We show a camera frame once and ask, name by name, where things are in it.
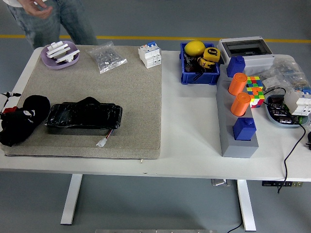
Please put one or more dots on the person's right hand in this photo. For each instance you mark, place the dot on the person's right hand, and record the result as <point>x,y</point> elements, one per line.
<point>40,11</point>

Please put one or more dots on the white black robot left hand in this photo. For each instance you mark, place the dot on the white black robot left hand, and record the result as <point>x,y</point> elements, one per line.
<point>8,103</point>

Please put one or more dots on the black rag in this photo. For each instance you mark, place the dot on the black rag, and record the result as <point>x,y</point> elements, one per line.
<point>36,104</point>

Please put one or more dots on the black desk control panel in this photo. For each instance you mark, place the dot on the black desk control panel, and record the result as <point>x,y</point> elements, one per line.
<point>281,184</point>

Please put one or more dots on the person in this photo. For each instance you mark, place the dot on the person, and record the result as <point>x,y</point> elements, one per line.
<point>48,29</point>

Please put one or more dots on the stack of white plastic strips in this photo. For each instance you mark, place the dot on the stack of white plastic strips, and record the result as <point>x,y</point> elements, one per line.
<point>57,48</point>

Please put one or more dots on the purple tray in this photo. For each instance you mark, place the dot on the purple tray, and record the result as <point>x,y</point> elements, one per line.
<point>52,65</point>

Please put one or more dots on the clear bag of screws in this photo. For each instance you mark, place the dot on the clear bag of screws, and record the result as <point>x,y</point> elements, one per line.
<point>107,58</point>

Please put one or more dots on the grey-brown mat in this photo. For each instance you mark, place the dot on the grey-brown mat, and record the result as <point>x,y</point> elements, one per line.
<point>121,97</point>

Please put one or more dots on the white table leg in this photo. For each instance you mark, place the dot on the white table leg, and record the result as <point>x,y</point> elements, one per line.
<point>247,208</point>
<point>70,199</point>

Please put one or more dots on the dark brown tool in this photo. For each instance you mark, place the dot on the dark brown tool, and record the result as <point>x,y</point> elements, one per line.
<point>189,65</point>

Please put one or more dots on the yellow ball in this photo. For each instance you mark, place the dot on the yellow ball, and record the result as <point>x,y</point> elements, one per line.
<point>194,48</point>

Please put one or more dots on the blue plastic bin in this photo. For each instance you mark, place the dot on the blue plastic bin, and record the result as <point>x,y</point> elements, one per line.
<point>199,78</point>

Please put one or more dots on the small yellow black tape measure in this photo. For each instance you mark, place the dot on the small yellow black tape measure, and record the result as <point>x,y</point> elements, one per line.
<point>205,63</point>

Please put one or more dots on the blue block with knob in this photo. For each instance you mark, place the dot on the blue block with knob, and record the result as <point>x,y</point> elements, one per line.
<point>234,68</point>
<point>243,131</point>

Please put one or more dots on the orange cylinder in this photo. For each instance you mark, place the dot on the orange cylinder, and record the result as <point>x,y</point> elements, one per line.
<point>236,85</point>
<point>239,105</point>

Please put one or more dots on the colourful puzzle cube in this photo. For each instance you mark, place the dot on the colourful puzzle cube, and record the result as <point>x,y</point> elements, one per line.
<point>257,97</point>

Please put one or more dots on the grey block holder base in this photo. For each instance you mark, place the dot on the grey block holder base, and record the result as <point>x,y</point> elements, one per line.
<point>239,149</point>

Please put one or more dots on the small clear bag white label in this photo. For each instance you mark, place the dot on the small clear bag white label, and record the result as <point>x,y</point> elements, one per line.
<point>271,83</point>

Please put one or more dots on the dark capacitors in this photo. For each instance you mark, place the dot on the dark capacitors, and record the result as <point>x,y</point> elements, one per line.
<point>279,109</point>

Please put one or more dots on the large clear bag of parts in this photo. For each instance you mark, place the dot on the large clear bag of parts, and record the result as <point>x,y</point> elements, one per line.
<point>291,72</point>

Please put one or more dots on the light blue tray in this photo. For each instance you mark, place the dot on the light blue tray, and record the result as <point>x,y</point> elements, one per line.
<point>279,124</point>

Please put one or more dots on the black plug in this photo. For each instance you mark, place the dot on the black plug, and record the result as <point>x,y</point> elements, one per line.
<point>309,139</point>

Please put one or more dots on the white plastic bracket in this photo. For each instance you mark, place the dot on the white plastic bracket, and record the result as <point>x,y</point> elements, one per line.
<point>69,55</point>

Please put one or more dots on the white circuit breaker blue switch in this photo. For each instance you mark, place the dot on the white circuit breaker blue switch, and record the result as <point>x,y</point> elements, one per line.
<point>149,57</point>
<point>300,104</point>

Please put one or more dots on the grey white electrical enclosure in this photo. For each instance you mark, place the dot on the grey white electrical enclosure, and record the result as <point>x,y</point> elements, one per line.
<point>257,60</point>

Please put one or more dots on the metal bracket under table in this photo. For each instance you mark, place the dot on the metal bracket under table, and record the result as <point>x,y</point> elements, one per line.
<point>220,182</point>

